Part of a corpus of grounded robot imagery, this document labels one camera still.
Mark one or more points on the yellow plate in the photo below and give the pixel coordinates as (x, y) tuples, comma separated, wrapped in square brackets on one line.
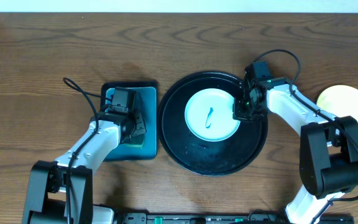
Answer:
[(341, 100)]

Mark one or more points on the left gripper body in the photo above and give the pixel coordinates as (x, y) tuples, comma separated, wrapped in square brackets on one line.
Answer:
[(138, 125)]

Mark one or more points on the black rectangular water tray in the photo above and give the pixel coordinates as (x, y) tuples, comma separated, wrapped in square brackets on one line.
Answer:
[(146, 101)]

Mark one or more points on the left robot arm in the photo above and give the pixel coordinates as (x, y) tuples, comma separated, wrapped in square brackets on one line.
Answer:
[(61, 191)]

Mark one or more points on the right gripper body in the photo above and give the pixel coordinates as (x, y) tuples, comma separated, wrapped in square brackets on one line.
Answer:
[(245, 110)]

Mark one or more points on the white plate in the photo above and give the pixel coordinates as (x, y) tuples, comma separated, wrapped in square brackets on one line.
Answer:
[(208, 115)]

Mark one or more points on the black round serving tray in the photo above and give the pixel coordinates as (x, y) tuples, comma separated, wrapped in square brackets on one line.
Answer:
[(197, 155)]

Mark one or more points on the green scrubbing sponge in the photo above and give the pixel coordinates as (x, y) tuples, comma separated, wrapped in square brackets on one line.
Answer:
[(137, 143)]

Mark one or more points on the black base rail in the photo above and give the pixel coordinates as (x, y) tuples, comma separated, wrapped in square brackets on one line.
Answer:
[(143, 218)]

